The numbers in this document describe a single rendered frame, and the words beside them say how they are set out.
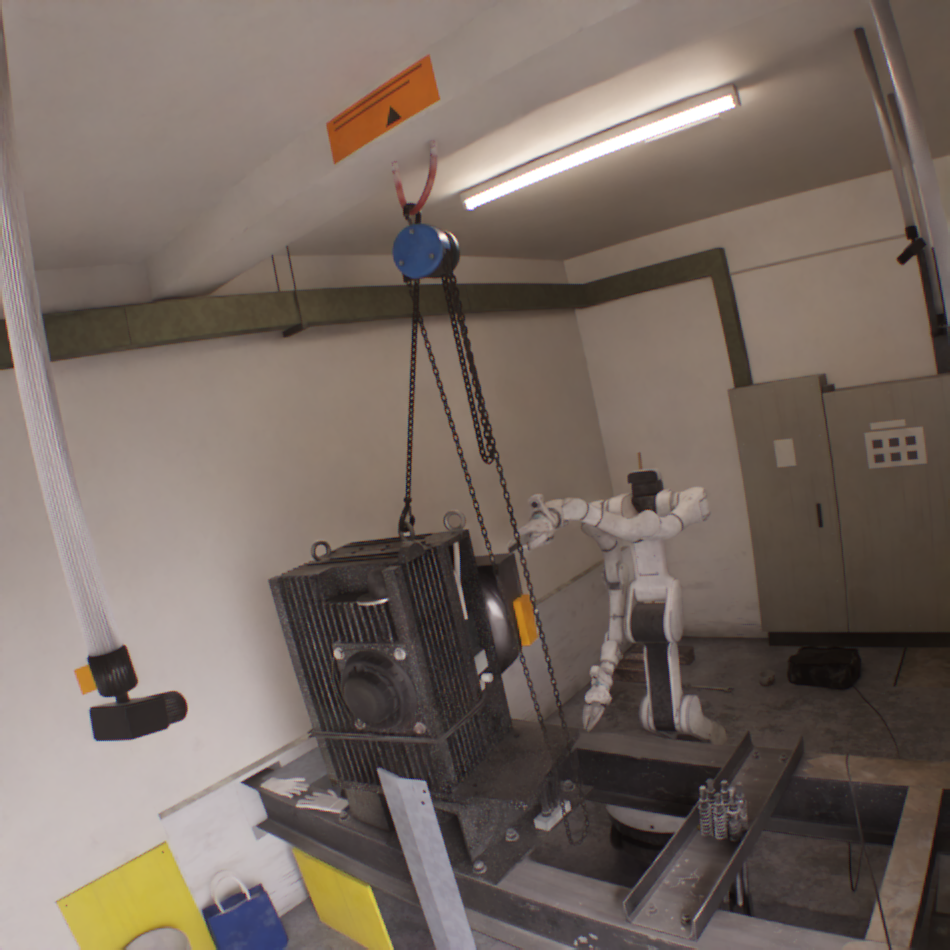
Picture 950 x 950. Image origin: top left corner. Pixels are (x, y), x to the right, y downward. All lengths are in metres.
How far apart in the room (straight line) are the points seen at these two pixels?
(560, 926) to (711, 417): 3.53
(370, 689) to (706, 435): 3.40
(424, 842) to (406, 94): 2.00
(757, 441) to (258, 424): 2.93
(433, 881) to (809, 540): 3.22
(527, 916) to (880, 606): 3.10
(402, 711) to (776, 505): 3.11
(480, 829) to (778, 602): 3.03
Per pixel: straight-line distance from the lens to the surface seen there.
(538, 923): 2.25
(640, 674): 4.70
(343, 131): 2.03
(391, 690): 2.00
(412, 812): 2.03
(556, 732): 2.36
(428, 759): 2.14
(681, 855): 2.10
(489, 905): 2.36
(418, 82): 1.85
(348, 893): 2.88
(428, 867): 2.14
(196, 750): 3.03
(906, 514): 4.41
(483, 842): 2.25
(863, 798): 2.47
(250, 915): 3.10
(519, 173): 2.89
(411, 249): 1.91
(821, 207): 4.60
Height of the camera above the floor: 1.99
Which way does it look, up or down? 8 degrees down
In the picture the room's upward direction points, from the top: 12 degrees counter-clockwise
